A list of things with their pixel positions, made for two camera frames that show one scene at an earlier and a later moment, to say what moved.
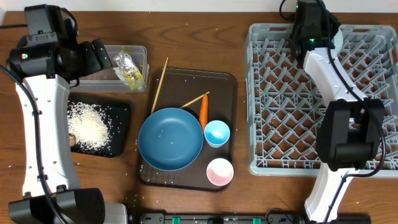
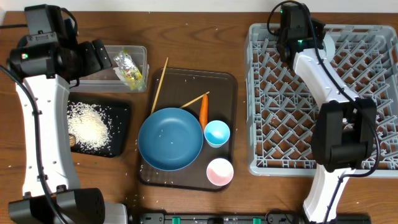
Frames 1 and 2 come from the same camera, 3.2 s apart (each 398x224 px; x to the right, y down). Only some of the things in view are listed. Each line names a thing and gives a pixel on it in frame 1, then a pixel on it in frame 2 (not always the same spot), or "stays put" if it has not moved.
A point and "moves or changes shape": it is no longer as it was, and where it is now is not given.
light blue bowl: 338,40 moves or changes shape
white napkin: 123,79 stays put
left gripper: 95,60 stays put
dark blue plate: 170,139 stays put
